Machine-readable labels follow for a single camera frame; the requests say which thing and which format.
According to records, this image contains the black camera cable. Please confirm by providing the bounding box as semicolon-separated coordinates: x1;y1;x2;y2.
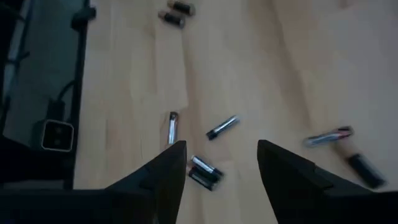
46;79;77;121

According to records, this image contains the black copper-top battery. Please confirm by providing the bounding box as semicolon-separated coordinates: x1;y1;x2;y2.
346;152;388;190
167;0;197;16
157;10;187;29

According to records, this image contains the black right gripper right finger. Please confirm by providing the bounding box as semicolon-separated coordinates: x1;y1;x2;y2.
257;139;398;224

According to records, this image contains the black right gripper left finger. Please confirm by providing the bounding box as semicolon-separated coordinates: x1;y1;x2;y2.
107;140;188;224

